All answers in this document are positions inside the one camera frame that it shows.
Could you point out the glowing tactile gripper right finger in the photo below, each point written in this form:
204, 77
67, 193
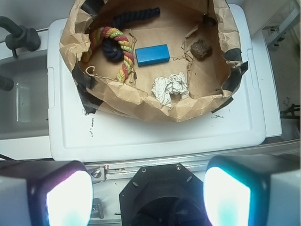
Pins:
253, 190

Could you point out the aluminium extrusion rail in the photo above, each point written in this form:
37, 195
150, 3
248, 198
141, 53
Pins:
127, 169

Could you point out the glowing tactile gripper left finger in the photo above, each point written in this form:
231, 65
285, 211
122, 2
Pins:
45, 193

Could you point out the brown paper bag tray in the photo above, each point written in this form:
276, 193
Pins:
98, 47

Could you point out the translucent plastic bin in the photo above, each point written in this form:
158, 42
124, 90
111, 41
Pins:
24, 109

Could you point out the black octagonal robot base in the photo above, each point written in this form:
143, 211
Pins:
163, 197

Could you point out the white plastic bin lid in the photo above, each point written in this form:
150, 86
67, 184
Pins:
75, 135

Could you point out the metal corner bracket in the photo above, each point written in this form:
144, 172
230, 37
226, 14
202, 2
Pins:
98, 175

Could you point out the blue rectangular block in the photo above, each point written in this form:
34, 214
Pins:
152, 55

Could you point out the crumpled white paper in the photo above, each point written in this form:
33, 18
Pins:
164, 88

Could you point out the brown rock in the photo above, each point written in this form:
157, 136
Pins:
201, 49

